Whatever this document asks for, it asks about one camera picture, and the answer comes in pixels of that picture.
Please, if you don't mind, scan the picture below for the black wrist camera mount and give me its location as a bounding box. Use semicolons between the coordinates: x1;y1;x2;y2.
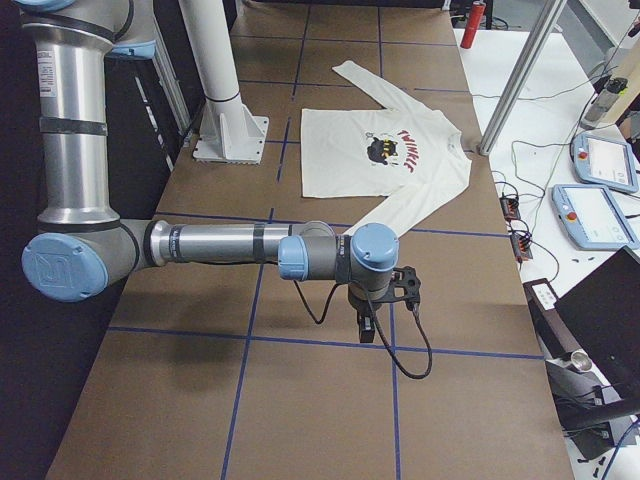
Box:
388;266;421;311

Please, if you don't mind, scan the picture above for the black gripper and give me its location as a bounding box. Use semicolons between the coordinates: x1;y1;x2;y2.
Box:
347;289;375;343

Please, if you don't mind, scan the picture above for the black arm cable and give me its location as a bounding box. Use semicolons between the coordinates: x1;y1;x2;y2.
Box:
294;280;434;380

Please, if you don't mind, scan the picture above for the aluminium frame post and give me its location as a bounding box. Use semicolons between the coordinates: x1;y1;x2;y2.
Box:
478;0;567;156

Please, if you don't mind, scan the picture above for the black monitor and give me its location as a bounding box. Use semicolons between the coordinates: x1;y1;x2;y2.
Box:
555;247;639;398

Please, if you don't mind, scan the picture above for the black box with white label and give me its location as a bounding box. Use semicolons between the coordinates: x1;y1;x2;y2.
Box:
523;278;581;361

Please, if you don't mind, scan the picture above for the far small orange electronics box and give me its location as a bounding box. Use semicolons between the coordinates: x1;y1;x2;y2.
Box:
499;195;521;221

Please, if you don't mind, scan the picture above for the silver metal cup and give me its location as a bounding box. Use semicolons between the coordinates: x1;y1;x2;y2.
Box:
567;350;593;374

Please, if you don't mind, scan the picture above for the red cylinder bottle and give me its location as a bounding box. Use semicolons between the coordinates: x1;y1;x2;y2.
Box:
460;0;486;49

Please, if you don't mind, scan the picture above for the grey teach pendant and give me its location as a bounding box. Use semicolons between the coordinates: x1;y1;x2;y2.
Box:
551;184;639;251
570;132;639;194

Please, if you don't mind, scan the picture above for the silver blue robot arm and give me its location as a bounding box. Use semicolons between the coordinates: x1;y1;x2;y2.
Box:
18;1;407;343

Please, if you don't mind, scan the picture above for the near grey teach pendant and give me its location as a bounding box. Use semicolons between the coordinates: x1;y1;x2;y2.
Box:
551;184;639;251

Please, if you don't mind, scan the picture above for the cream long sleeve cat shirt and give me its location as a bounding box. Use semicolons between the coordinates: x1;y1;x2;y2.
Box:
300;60;472;236

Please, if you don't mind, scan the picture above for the far grey teach pendant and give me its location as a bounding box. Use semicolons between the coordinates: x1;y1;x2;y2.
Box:
570;132;639;194

